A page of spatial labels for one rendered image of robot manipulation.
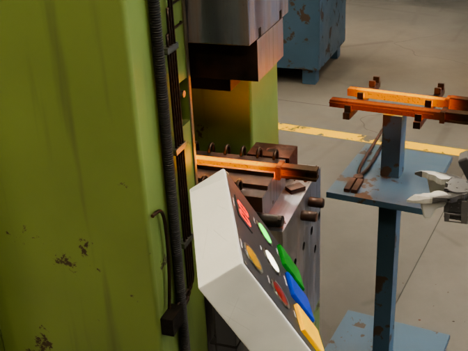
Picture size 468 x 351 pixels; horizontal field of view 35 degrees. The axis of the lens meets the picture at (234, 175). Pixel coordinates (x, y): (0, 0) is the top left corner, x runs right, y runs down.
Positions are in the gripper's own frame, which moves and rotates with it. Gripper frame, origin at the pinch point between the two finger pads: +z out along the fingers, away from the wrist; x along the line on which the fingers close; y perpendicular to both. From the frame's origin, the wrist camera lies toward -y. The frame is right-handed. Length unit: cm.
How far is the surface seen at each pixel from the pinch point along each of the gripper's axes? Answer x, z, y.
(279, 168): -2.2, 31.6, -1.4
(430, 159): 71, 1, 25
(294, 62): 345, 124, 83
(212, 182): -46, 31, -19
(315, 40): 345, 109, 66
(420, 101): 55, 4, -1
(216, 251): -68, 22, -18
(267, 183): -6.6, 33.4, 1.0
